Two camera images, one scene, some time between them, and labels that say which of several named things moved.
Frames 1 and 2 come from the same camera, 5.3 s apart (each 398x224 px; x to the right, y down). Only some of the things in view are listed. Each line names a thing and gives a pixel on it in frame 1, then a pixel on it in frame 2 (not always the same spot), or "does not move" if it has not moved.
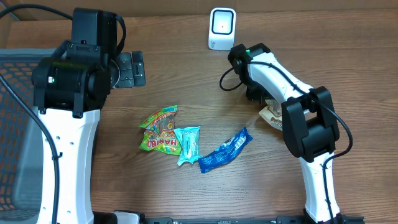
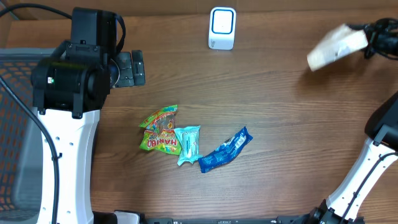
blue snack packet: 225,154 does not move
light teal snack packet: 189,140 does not move
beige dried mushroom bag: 272,113 -> 341,41
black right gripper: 251,94 -> 372,31
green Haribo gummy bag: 160,134 does not move
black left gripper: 134,73 does not move
